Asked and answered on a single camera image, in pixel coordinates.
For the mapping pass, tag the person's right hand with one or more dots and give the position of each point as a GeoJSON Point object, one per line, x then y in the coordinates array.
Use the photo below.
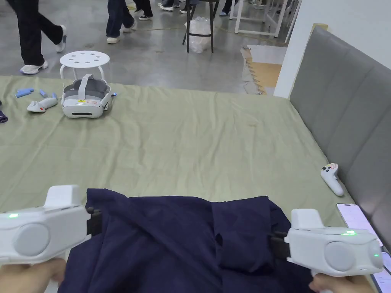
{"type": "Point", "coordinates": [342, 285]}

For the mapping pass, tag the group of people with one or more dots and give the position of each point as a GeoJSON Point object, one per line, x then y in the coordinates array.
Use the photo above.
{"type": "Point", "coordinates": [171, 4]}

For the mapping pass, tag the cardboard sheets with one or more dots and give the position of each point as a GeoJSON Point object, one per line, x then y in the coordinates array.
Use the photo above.
{"type": "Point", "coordinates": [264, 70]}

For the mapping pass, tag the bed with pale green sheet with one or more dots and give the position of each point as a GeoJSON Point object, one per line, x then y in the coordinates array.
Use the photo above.
{"type": "Point", "coordinates": [189, 140]}

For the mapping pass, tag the dark cloth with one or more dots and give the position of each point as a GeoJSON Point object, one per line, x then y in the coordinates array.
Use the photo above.
{"type": "Point", "coordinates": [2, 114]}

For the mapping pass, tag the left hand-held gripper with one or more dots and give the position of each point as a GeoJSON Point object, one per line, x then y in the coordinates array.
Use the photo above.
{"type": "Point", "coordinates": [55, 222]}

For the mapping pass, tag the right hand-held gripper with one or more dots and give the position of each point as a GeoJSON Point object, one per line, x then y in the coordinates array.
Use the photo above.
{"type": "Point", "coordinates": [311, 244]}

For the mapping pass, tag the person's left hand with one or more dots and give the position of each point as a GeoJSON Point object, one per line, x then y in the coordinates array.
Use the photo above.
{"type": "Point", "coordinates": [27, 279]}

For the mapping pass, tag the dark blue garment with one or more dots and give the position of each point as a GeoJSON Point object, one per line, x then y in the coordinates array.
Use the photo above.
{"type": "Point", "coordinates": [168, 244]}

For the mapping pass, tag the white headset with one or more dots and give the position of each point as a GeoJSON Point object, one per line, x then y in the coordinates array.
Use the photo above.
{"type": "Point", "coordinates": [82, 103]}

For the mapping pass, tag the clear plastic bag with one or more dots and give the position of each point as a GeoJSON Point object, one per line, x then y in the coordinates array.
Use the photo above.
{"type": "Point", "coordinates": [200, 30]}

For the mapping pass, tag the white hand controller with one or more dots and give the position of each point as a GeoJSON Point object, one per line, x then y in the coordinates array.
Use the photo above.
{"type": "Point", "coordinates": [41, 105]}
{"type": "Point", "coordinates": [331, 180]}

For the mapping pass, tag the grey padded headboard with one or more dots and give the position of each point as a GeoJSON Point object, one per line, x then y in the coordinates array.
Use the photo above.
{"type": "Point", "coordinates": [345, 106]}

